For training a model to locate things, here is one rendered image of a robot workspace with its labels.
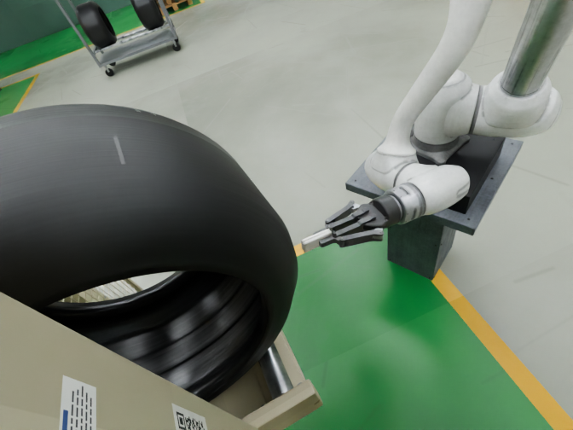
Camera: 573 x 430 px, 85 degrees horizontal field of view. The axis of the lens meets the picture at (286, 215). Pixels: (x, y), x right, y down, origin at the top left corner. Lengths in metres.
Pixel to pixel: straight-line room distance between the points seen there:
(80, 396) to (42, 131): 0.28
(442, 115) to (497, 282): 0.99
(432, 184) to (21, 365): 0.75
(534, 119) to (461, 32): 0.49
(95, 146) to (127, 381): 0.23
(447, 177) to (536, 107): 0.41
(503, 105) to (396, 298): 1.02
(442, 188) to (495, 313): 1.08
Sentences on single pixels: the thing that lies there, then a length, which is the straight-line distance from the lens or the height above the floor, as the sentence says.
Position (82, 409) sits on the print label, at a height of 1.38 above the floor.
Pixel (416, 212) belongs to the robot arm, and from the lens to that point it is 0.78.
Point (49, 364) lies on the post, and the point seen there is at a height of 1.40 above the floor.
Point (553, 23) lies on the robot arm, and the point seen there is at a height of 1.22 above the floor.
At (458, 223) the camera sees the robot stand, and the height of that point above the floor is 0.65.
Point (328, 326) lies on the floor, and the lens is 1.70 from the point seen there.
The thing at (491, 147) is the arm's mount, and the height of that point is 0.74.
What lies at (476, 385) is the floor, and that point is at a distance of 1.66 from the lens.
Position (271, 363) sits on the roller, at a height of 0.92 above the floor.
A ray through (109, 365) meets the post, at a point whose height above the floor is 1.35.
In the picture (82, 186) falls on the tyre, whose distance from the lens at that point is 0.34.
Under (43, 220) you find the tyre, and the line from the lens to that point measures 0.34.
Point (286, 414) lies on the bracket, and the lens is 0.66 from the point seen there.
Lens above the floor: 1.56
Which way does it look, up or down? 46 degrees down
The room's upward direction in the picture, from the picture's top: 19 degrees counter-clockwise
